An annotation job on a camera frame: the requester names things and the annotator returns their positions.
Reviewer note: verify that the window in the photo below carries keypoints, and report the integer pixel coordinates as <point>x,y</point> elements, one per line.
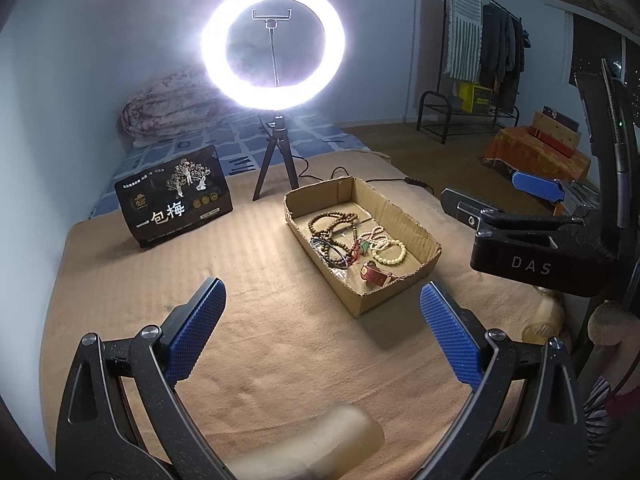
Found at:
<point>590,45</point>

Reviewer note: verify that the person's right hand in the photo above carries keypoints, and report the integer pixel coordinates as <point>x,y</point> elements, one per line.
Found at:
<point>612,322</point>

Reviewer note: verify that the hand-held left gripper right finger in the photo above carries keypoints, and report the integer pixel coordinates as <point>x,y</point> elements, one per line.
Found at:
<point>450,332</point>

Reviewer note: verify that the black low shelf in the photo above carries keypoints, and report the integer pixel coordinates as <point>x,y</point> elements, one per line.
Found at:
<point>440,105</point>

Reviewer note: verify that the dark bangle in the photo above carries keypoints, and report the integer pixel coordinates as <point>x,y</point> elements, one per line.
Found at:
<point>316,246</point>

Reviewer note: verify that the black snack bag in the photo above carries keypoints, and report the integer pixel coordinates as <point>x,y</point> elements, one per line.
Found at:
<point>170,220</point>

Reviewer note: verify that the dark flat box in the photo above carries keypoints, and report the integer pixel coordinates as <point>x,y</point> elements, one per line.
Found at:
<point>562,117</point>

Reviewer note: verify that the blue patterned sheet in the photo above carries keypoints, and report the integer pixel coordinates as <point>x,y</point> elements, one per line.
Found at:
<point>240,150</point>

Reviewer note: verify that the orange cloth covered table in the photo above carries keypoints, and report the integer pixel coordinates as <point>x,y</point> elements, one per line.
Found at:
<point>520,150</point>

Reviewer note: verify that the cardboard box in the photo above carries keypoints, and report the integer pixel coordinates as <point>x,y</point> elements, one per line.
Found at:
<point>320,265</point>

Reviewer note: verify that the black tripod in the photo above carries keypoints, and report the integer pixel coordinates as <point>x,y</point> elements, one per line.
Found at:
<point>275,145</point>

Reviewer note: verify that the striped clothing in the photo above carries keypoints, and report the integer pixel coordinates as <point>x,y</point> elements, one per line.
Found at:
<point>597,415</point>

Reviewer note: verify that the folded floral quilt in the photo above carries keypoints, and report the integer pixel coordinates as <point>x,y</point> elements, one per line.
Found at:
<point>160,110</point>

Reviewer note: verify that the yellow crate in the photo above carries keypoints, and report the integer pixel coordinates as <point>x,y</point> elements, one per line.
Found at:
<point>475,97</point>

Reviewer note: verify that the dark hanging clothes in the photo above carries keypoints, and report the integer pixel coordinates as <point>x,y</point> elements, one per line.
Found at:
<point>502,55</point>

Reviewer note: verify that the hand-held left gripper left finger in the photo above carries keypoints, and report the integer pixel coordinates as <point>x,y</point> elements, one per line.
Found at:
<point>195,332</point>

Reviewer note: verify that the tan gift box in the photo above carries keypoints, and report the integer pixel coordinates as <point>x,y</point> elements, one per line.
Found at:
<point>552,137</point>

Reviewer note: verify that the striped towel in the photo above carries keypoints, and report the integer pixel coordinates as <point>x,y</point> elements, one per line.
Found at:
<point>462,30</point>

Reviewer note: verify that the phone clamp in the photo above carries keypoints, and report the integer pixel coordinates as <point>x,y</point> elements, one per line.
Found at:
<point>272,24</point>

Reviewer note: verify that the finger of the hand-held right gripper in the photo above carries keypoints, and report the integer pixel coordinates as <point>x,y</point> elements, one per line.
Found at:
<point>460,202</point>
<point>537,186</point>

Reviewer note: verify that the black clothes rack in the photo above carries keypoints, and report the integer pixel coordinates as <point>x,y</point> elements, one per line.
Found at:
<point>443,20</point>

